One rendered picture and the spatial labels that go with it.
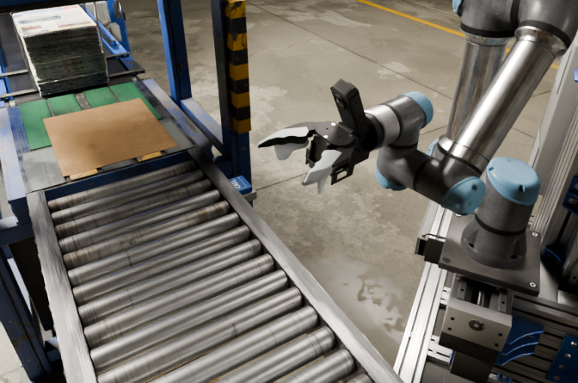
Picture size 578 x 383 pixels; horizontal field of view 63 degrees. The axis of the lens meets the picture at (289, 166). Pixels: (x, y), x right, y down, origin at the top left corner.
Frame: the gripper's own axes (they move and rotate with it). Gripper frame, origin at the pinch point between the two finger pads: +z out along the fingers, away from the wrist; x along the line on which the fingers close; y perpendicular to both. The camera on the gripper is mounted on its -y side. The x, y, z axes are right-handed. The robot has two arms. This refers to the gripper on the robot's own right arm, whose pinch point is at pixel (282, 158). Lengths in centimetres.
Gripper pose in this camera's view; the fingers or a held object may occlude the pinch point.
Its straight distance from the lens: 74.2
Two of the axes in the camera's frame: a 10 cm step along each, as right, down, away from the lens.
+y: -0.8, 7.8, 6.3
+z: -7.7, 3.5, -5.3
